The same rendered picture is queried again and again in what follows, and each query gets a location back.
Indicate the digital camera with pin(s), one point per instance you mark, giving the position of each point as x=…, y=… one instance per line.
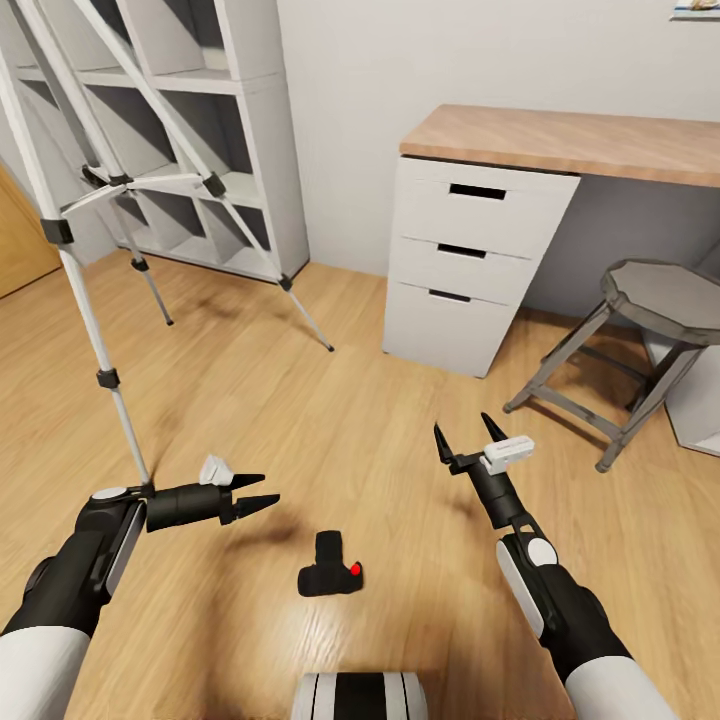
x=328, y=575

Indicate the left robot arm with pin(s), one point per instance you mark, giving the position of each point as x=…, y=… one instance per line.
x=44, y=645

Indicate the door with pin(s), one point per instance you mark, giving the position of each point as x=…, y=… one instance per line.
x=25, y=254

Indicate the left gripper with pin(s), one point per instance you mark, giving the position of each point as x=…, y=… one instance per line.
x=196, y=502

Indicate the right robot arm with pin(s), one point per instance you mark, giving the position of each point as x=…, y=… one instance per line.
x=602, y=679

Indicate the camera tripod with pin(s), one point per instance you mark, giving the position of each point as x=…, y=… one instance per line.
x=102, y=169

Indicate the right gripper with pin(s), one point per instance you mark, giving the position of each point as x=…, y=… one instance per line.
x=488, y=487

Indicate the taboret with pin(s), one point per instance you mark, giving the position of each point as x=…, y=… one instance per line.
x=669, y=298

